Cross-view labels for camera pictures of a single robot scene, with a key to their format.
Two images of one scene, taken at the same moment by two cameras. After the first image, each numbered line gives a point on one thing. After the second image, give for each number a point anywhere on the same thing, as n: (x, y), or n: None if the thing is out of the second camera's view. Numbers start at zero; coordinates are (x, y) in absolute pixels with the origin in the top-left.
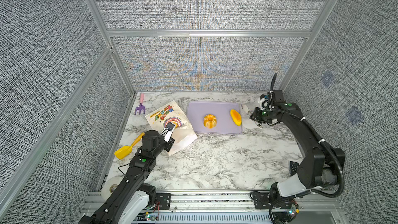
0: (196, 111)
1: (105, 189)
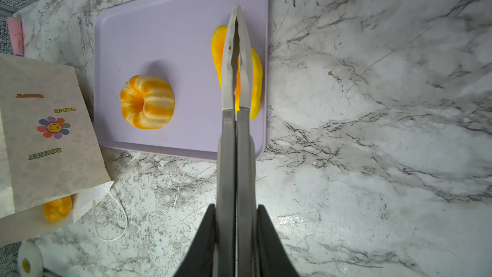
0: (170, 35)
1: (30, 260)
